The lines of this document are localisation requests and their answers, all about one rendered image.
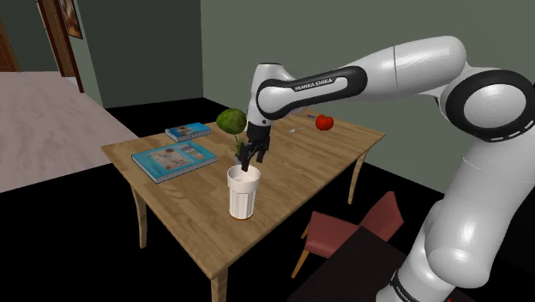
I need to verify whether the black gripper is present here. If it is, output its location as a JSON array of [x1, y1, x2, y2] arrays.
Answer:
[[239, 122, 273, 173]]

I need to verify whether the small green potted plant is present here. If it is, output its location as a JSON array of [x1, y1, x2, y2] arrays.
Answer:
[[229, 134, 249, 166]]

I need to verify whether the wooden table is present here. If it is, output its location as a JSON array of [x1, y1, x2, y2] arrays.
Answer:
[[100, 109, 387, 302]]

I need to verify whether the white ribbed cup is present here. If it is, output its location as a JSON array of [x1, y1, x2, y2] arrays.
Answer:
[[226, 164, 261, 221]]

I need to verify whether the green cabbage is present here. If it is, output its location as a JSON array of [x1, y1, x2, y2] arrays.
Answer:
[[215, 108, 249, 136]]

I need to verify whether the small blue book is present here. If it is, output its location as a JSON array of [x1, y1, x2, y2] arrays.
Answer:
[[164, 122, 213, 143]]

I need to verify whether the large blue book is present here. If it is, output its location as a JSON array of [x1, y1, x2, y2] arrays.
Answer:
[[130, 140, 219, 185]]

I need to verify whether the red tomato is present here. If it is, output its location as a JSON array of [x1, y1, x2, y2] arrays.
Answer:
[[315, 113, 335, 132]]

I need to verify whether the red chair with wooden legs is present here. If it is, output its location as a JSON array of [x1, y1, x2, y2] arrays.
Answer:
[[291, 190, 406, 280]]

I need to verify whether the brown wooden door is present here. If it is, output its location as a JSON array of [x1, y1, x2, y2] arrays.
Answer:
[[0, 20, 21, 74]]

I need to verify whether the brown door frame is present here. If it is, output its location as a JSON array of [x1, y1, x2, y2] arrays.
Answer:
[[36, 0, 85, 94]]

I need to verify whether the framed wall picture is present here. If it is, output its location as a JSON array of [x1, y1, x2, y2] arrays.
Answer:
[[57, 0, 84, 41]]

